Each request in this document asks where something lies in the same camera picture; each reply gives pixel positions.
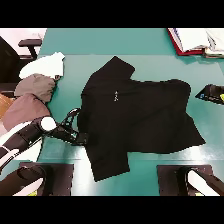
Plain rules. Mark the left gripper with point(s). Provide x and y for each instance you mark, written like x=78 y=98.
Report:
x=82 y=138

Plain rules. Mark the black T-shirt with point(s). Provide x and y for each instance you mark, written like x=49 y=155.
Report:
x=133 y=113

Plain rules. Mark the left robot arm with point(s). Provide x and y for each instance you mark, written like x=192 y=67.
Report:
x=23 y=136

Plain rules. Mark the mauve garment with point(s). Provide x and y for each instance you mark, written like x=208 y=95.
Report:
x=24 y=109

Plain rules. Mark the grey-brown garment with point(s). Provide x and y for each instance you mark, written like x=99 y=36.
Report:
x=36 y=85

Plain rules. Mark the tan garment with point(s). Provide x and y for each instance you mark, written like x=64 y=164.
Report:
x=6 y=105

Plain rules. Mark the red garment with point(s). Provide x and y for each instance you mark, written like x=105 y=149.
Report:
x=181 y=50

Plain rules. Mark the white folded garment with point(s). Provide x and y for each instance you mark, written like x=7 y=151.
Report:
x=191 y=37

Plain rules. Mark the cream folded garment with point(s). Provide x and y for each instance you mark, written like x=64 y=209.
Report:
x=216 y=41

